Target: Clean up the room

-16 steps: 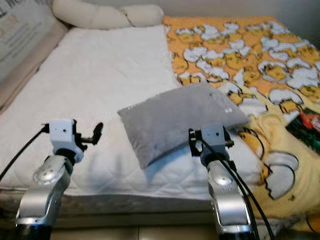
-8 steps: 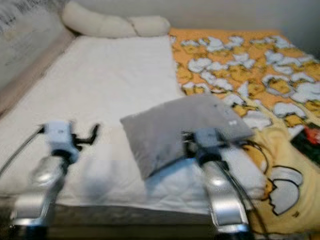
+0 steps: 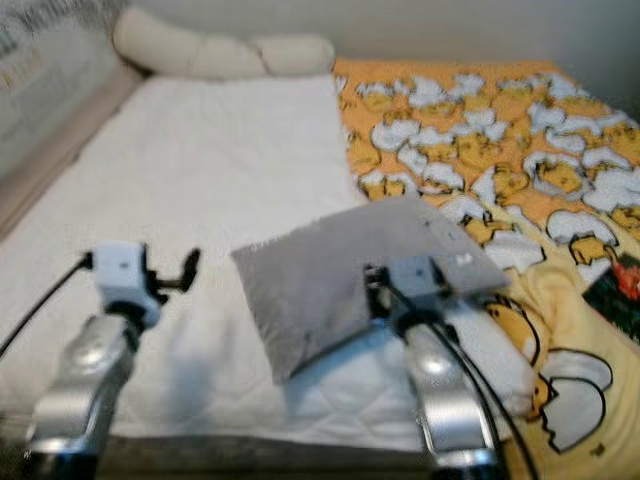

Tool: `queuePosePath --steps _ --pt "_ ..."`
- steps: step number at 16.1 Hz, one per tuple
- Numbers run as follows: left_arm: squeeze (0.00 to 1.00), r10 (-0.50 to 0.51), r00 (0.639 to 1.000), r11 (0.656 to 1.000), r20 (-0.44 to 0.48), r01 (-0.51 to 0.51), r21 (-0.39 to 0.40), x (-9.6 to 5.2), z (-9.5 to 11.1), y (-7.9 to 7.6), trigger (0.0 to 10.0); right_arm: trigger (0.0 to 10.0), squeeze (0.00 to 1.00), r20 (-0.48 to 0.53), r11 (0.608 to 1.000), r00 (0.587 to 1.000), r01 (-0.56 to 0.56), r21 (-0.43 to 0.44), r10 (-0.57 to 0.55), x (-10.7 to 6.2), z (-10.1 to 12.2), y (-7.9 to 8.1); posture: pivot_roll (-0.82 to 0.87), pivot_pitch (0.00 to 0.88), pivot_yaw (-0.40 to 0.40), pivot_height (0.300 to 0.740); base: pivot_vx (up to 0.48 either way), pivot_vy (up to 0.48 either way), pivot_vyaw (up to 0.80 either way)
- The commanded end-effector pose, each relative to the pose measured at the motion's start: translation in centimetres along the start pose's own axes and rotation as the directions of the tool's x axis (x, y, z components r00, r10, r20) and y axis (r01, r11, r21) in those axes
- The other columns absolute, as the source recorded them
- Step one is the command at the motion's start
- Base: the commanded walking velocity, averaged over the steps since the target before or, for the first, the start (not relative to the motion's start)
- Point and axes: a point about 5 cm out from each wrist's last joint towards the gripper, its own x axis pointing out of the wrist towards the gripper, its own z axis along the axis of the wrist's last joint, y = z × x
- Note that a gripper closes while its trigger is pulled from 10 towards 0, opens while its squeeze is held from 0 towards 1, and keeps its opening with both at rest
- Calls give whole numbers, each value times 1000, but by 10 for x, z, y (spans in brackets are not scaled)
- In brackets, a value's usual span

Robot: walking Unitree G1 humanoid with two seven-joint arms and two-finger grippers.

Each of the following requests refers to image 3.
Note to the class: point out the grey square pillow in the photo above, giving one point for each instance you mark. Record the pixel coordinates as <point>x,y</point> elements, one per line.
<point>330,280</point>

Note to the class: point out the yellow egg cartoon blanket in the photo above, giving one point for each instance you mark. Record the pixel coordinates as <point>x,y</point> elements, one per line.
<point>480,130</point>

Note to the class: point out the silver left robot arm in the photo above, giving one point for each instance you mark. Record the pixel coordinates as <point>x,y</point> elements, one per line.
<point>85,380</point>

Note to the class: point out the white quilted mattress pad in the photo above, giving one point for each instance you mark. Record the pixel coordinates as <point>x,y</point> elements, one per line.
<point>190,200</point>

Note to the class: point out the grey bed mattress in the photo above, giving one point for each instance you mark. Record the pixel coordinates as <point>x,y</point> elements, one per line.
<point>210,445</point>

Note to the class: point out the cream long bolster pillow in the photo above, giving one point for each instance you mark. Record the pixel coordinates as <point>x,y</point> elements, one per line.
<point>210,52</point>

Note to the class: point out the printed grey headboard panel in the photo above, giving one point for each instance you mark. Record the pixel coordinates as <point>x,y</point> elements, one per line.
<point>40,90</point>

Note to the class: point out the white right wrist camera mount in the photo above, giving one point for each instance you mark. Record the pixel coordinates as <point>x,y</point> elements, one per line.
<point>417,282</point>

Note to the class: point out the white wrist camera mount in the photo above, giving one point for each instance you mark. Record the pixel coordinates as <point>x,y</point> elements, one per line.
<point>417,282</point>
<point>125,275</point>

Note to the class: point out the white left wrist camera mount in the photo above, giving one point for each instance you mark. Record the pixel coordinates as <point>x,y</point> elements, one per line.
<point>125,275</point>

